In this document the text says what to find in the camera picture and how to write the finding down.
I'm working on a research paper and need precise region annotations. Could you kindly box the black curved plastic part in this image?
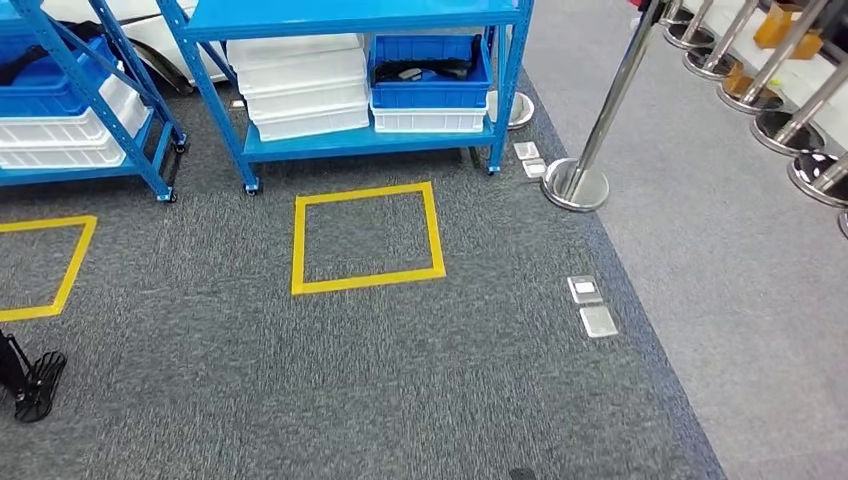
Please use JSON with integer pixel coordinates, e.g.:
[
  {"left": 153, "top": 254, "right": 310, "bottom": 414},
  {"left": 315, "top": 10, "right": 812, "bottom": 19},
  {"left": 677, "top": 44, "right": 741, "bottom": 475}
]
[{"left": 374, "top": 57, "right": 476, "bottom": 85}]

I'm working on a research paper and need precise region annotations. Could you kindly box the blue metal shelf rack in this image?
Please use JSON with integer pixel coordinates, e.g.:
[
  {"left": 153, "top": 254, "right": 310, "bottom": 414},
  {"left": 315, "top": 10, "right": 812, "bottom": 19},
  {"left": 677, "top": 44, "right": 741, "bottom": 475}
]
[{"left": 157, "top": 0, "right": 537, "bottom": 197}]

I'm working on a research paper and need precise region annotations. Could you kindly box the yellow floor tape square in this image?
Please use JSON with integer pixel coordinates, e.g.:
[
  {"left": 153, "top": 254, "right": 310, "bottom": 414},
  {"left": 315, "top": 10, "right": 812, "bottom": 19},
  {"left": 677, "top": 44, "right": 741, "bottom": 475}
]
[
  {"left": 0, "top": 215, "right": 99, "bottom": 325},
  {"left": 290, "top": 181, "right": 447, "bottom": 297}
]

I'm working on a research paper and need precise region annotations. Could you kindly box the blue plastic panel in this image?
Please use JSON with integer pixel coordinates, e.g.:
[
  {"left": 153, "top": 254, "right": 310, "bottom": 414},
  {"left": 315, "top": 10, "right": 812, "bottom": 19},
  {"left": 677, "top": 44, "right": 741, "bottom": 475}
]
[{"left": 368, "top": 34, "right": 496, "bottom": 111}]

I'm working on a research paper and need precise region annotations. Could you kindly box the floor box with white insert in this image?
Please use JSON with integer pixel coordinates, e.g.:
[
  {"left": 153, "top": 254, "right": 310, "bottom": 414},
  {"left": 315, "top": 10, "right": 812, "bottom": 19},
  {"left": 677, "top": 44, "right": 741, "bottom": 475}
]
[{"left": 566, "top": 274, "right": 605, "bottom": 306}]

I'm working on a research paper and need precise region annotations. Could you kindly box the blue wheeled metal rack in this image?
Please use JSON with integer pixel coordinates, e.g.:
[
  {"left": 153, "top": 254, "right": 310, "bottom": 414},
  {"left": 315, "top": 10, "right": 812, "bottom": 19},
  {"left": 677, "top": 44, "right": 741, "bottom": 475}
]
[{"left": 0, "top": 0, "right": 191, "bottom": 204}]

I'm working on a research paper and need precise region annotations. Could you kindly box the white plastic crate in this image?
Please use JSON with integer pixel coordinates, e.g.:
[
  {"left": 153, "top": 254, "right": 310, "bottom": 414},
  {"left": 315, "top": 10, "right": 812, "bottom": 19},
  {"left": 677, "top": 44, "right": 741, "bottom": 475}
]
[
  {"left": 0, "top": 135, "right": 128, "bottom": 171},
  {"left": 0, "top": 72, "right": 152, "bottom": 149}
]

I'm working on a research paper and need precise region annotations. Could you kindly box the blue plastic crate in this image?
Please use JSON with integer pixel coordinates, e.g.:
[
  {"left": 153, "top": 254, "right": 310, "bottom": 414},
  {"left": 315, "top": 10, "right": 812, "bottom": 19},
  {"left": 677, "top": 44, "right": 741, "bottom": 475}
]
[{"left": 0, "top": 36, "right": 119, "bottom": 120}]

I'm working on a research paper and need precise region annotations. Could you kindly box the white raised platform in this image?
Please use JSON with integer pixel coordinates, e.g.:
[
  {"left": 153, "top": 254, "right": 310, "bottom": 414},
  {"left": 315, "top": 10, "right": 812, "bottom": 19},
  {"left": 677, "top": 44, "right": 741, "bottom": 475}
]
[{"left": 682, "top": 0, "right": 848, "bottom": 152}]

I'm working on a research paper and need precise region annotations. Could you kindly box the orange box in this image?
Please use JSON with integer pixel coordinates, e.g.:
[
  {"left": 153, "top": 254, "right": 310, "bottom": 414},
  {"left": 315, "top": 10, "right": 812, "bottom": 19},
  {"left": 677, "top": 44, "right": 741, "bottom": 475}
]
[{"left": 753, "top": 3, "right": 825, "bottom": 62}]

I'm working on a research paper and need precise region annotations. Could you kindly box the white car body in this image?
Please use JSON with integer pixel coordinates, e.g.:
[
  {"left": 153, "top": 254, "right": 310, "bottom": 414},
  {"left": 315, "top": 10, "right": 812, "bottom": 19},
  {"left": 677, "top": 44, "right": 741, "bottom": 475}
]
[{"left": 39, "top": 0, "right": 233, "bottom": 94}]

